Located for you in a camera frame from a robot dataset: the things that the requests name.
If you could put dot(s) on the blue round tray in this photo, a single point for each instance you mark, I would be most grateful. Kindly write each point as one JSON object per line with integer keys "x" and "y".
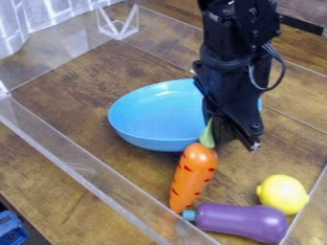
{"x": 159, "y": 116}

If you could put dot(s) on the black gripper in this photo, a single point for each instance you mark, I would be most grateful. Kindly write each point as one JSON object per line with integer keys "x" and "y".
{"x": 232, "y": 85}

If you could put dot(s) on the purple toy eggplant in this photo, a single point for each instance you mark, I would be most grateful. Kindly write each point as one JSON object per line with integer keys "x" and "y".
{"x": 257, "y": 222}

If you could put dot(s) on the blue plastic object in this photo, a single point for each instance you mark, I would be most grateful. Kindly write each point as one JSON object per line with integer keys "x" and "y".
{"x": 14, "y": 233}

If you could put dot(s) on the orange toy carrot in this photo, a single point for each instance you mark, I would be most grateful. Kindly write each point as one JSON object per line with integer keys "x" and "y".
{"x": 196, "y": 171}

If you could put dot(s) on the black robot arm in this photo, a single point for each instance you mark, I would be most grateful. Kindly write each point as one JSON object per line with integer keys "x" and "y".
{"x": 240, "y": 28}

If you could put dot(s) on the dark baseboard strip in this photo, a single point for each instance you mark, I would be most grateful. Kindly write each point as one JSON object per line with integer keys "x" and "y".
{"x": 304, "y": 25}

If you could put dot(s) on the yellow toy lemon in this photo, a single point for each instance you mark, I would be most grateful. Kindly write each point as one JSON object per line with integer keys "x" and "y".
{"x": 282, "y": 192}

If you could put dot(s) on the clear acrylic enclosure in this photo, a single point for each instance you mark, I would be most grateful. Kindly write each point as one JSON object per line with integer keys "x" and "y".
{"x": 90, "y": 189}

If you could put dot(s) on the white grid curtain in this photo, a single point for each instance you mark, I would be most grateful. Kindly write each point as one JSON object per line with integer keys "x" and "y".
{"x": 27, "y": 16}

